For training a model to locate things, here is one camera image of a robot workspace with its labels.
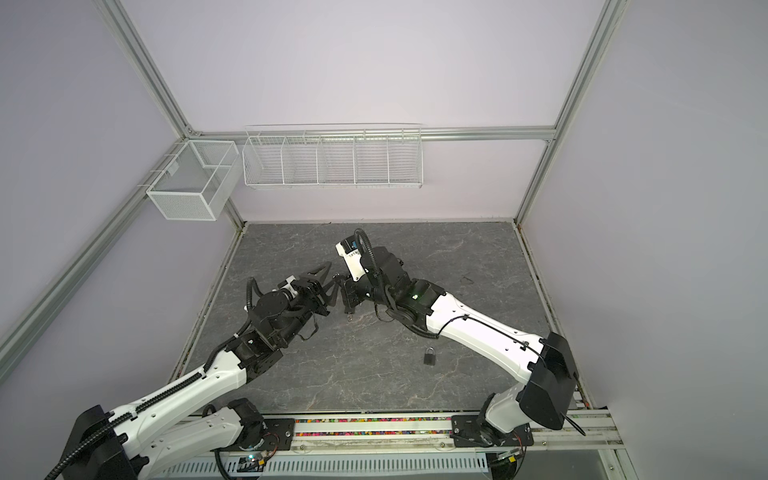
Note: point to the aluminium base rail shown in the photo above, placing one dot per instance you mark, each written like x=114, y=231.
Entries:
x=372, y=433

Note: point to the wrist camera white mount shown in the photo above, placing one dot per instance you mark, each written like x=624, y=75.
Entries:
x=287, y=285
x=349, y=251

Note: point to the white mesh box basket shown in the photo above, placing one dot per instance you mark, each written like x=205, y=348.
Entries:
x=198, y=180

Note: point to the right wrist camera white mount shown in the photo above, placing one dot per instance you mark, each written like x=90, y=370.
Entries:
x=349, y=251

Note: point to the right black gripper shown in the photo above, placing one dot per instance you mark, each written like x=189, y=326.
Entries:
x=352, y=289

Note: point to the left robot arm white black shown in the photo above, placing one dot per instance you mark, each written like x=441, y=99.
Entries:
x=93, y=450

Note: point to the white vented cable duct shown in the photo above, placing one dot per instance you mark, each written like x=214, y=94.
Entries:
x=462, y=465

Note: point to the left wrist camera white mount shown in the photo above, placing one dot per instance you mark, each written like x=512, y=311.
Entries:
x=287, y=285

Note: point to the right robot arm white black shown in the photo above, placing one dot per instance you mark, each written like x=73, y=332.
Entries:
x=542, y=368

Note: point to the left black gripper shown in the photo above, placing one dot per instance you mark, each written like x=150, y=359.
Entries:
x=313, y=289

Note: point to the long white wire basket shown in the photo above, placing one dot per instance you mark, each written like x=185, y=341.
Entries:
x=333, y=155

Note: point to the aluminium frame profiles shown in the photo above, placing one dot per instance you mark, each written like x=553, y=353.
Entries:
x=19, y=340

